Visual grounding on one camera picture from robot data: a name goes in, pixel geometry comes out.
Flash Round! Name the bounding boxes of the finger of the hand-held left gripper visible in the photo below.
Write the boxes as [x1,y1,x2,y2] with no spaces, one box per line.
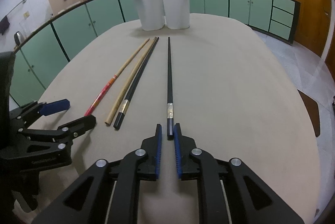
[19,114,97,150]
[10,99,71,131]

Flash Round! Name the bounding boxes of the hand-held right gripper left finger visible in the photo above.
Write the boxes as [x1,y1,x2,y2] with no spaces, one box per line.
[31,123,163,224]

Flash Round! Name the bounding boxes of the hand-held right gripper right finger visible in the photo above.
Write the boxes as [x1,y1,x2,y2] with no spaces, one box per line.
[173,123,305,224]

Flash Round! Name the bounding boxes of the red-ended bamboo chopstick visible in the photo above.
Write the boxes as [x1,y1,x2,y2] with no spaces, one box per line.
[84,38,150,117]

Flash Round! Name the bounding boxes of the plain wooden chopstick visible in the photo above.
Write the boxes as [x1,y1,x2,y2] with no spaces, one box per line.
[104,37,158,126]

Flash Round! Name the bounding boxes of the black chopstick with silver band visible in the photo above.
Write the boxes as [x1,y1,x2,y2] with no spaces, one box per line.
[166,37,175,140]
[113,36,160,131]

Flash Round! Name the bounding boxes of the white two-compartment utensil holder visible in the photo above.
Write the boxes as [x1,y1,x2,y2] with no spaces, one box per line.
[131,0,191,31]

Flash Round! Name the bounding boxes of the green base cabinets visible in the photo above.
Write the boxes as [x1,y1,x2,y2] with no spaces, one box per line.
[9,0,301,107]

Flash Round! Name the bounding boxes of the dark towel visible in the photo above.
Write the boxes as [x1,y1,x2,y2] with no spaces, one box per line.
[0,16,10,36]

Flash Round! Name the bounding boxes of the brown wooden stool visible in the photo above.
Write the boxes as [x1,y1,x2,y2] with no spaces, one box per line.
[298,89,321,138]

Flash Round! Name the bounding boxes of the metal towel rail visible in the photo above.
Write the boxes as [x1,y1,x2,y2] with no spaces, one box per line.
[6,0,27,18]

